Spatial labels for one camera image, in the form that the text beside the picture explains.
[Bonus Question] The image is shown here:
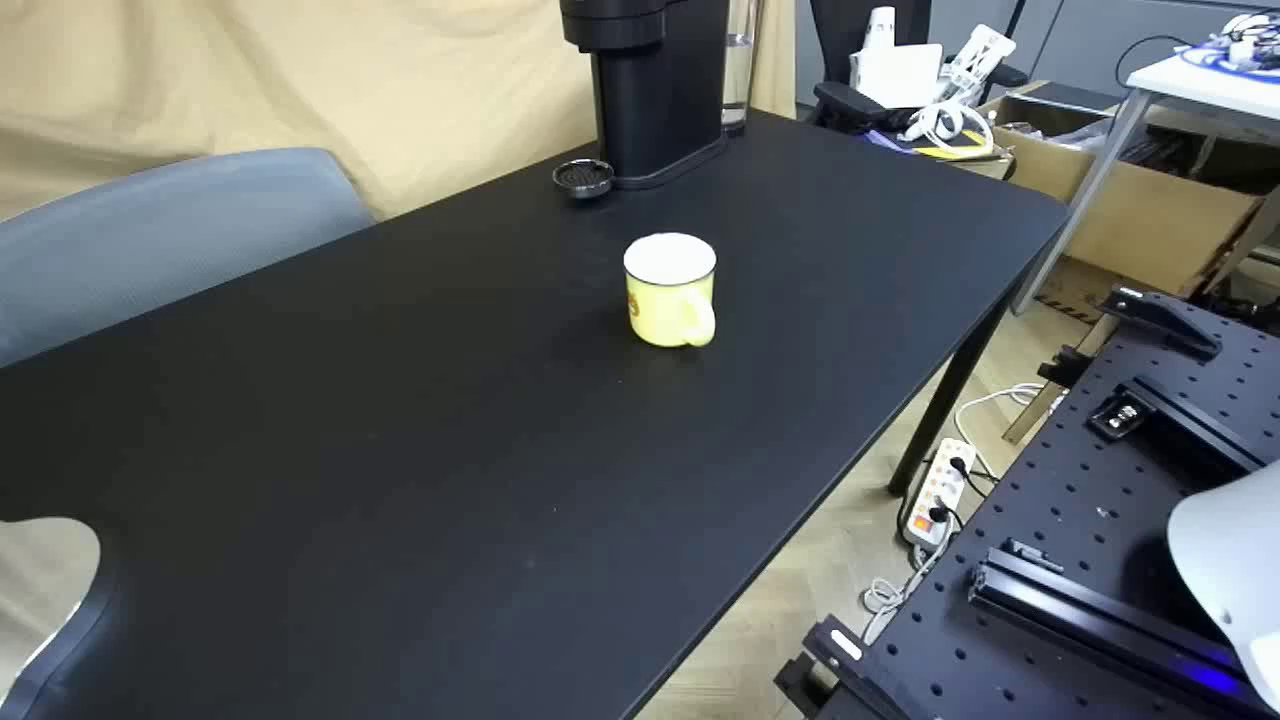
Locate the small black mounting block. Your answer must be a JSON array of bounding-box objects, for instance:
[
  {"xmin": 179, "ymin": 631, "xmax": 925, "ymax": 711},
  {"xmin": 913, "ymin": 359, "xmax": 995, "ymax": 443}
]
[{"xmin": 1085, "ymin": 384, "xmax": 1160, "ymax": 443}]

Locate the cluttered electronics pile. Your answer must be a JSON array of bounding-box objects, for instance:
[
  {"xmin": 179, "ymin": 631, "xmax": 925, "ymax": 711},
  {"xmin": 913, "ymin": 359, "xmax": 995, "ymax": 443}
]
[{"xmin": 1175, "ymin": 9, "xmax": 1280, "ymax": 82}]

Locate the white robot base shell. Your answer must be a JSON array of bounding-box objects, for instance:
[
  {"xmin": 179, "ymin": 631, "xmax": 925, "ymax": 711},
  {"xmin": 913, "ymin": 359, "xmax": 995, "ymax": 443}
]
[{"xmin": 1166, "ymin": 455, "xmax": 1280, "ymax": 680}]

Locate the white power strip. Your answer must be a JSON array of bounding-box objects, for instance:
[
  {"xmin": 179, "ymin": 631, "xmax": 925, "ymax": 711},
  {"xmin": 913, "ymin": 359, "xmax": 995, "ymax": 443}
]
[{"xmin": 899, "ymin": 435, "xmax": 985, "ymax": 551}]

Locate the brown cardboard box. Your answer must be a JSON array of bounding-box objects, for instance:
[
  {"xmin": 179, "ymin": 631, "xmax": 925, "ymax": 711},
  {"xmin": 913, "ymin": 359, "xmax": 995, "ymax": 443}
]
[{"xmin": 987, "ymin": 83, "xmax": 1266, "ymax": 306}]

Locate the white cable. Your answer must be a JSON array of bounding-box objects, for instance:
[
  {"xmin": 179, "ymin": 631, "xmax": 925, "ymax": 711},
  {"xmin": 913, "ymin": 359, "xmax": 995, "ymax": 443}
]
[{"xmin": 950, "ymin": 381, "xmax": 1052, "ymax": 460}]

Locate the white side table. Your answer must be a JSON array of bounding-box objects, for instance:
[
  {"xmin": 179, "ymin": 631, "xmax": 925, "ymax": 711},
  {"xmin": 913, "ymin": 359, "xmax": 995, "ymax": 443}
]
[{"xmin": 1007, "ymin": 53, "xmax": 1280, "ymax": 321}]

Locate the black perforated breadboard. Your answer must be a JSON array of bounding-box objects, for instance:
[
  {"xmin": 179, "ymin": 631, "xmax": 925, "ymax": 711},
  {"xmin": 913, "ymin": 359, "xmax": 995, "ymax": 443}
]
[{"xmin": 772, "ymin": 298, "xmax": 1280, "ymax": 720}]

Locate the black table leg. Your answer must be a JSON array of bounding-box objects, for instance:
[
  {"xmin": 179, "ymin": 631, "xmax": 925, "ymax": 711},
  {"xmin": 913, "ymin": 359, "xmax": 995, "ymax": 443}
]
[{"xmin": 889, "ymin": 309, "xmax": 1014, "ymax": 500}]

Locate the yellow enamel mug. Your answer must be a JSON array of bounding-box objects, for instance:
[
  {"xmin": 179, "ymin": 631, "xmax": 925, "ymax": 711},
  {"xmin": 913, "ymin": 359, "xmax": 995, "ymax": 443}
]
[{"xmin": 620, "ymin": 233, "xmax": 726, "ymax": 356}]

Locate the beige fabric curtain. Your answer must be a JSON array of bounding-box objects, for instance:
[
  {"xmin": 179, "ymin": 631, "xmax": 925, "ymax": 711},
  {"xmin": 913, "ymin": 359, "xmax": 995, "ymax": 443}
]
[{"xmin": 0, "ymin": 0, "xmax": 801, "ymax": 224}]

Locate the white box device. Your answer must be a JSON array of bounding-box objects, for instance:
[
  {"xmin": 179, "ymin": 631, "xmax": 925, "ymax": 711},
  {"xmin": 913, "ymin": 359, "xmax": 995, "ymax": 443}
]
[{"xmin": 850, "ymin": 4, "xmax": 950, "ymax": 113}]

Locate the small round ring object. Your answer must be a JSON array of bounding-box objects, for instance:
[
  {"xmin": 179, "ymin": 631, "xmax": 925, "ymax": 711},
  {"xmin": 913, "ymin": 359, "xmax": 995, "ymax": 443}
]
[{"xmin": 549, "ymin": 153, "xmax": 620, "ymax": 208}]

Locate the black column stand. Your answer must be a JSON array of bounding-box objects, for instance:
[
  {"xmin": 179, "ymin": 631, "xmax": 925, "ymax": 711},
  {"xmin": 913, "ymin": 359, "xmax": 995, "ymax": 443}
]
[{"xmin": 555, "ymin": 0, "xmax": 735, "ymax": 186}]

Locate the black clamp bracket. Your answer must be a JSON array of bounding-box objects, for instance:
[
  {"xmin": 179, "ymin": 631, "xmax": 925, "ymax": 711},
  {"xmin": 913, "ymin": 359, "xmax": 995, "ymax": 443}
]
[{"xmin": 1101, "ymin": 285, "xmax": 1223, "ymax": 365}]

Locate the black aluminium rail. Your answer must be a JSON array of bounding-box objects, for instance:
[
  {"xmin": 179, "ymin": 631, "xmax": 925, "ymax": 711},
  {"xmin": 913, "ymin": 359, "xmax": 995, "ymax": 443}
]
[{"xmin": 964, "ymin": 537, "xmax": 1274, "ymax": 711}]

